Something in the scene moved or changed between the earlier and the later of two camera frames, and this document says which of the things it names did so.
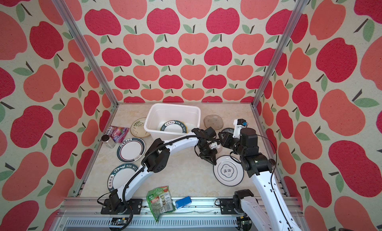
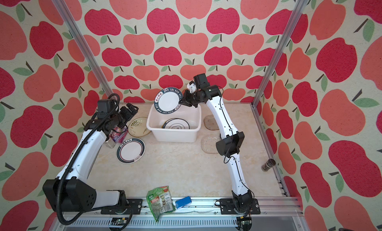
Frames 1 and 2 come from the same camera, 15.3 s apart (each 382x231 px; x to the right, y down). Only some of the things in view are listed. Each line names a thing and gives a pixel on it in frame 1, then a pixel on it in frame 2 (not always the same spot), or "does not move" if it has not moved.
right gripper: [225, 141] to [186, 101]
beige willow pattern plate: [137, 129] does not move
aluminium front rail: [85, 214] does not move
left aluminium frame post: [83, 48] does not move
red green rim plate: [131, 150] does not move
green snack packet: [160, 201] does not move
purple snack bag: [118, 134] does not move
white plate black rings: [227, 172] to [175, 123]
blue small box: [183, 201] does not move
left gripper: [210, 157] to [129, 116]
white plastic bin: [162, 121] does not move
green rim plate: [120, 174] to [168, 100]
